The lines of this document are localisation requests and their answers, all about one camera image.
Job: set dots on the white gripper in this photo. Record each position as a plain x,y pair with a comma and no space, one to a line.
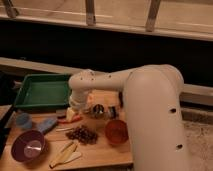
76,105

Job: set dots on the red chili pepper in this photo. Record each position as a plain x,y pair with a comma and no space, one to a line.
74,119

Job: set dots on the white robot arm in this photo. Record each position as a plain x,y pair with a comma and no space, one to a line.
151,98

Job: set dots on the white cup with orange inside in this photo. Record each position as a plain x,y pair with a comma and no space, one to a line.
91,102

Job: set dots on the blue plastic cup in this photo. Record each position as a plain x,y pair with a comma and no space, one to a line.
24,121

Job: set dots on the grey rectangular block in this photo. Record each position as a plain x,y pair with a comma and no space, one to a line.
61,113

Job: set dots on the white stick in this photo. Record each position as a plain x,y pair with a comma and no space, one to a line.
64,129

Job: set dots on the pile of brown nuts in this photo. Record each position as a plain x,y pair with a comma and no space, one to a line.
83,134

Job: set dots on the blue sponge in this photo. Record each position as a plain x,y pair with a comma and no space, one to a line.
46,125

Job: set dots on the wooden cutting board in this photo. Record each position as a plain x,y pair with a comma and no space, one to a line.
96,155

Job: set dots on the green plastic tray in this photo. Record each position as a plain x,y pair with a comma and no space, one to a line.
43,91

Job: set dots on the small metal can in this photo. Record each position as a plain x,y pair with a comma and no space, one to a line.
113,114

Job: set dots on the orange bowl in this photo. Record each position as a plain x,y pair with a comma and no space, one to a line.
116,132

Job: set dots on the purple bowl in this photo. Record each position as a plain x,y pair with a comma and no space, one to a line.
28,146

